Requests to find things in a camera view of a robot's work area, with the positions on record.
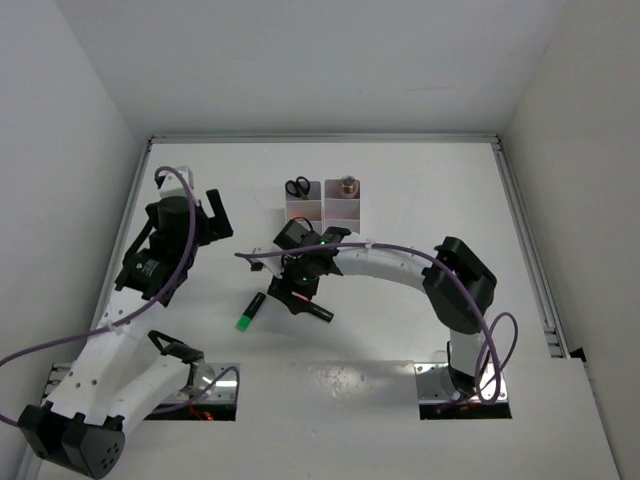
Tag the black handled scissors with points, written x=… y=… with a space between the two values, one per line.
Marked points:
x=299 y=187

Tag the brown tape roll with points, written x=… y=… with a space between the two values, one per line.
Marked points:
x=348 y=187

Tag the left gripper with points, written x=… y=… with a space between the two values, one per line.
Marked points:
x=215 y=227

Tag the white organizer box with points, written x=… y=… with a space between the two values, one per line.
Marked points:
x=307 y=212
x=338 y=212

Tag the aluminium table frame rail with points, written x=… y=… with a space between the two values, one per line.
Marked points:
x=338 y=400

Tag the green black highlighter marker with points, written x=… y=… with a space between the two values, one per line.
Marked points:
x=250 y=312

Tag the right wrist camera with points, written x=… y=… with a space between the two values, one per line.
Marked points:
x=270 y=258

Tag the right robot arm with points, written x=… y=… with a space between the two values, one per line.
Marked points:
x=459 y=286

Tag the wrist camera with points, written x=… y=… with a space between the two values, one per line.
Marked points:
x=170 y=184
x=270 y=258

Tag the pink black highlighter marker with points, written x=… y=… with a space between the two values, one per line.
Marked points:
x=305 y=305

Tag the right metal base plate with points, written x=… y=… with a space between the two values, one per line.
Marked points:
x=435 y=386

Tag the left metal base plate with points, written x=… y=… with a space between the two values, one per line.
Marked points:
x=211 y=383

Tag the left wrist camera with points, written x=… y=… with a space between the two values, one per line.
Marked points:
x=170 y=184

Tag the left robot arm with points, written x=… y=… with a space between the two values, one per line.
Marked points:
x=127 y=368

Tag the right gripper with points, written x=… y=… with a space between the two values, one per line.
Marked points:
x=282 y=288

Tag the white left organizer box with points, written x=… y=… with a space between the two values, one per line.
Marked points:
x=307 y=212

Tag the metal base plate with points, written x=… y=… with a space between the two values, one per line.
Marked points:
x=211 y=383
x=435 y=386

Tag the white right organizer box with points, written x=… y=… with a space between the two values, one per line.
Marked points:
x=338 y=212

